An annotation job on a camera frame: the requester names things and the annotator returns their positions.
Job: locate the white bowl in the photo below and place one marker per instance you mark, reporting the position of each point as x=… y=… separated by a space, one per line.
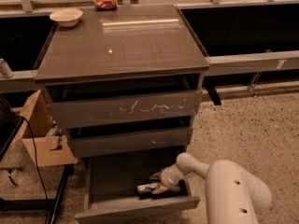
x=66 y=17

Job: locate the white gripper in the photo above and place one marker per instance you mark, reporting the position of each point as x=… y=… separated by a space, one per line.
x=168 y=177

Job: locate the grey middle drawer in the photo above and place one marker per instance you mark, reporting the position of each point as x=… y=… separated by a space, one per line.
x=127 y=142

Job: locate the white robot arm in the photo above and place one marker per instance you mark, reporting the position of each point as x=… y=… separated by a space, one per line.
x=233 y=194

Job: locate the black table frame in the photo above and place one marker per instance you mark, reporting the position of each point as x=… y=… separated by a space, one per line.
x=9 y=125

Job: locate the grey drawer cabinet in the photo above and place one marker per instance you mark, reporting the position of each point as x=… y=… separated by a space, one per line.
x=133 y=50

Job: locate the silver redbull can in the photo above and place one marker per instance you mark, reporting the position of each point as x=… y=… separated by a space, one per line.
x=147 y=188

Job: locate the red chip bag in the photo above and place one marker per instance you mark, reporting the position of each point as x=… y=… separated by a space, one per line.
x=105 y=4

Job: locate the grey drawer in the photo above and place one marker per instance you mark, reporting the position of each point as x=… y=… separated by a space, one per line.
x=125 y=109
x=127 y=142
x=111 y=183

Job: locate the grey bottom drawer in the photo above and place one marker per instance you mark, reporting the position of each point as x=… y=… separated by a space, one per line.
x=111 y=183

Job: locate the white can on ledge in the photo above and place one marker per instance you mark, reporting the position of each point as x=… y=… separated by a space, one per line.
x=5 y=70

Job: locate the cardboard box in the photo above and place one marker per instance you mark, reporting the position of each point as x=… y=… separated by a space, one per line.
x=51 y=149

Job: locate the grey top drawer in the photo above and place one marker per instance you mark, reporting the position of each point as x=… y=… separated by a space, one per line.
x=125 y=109

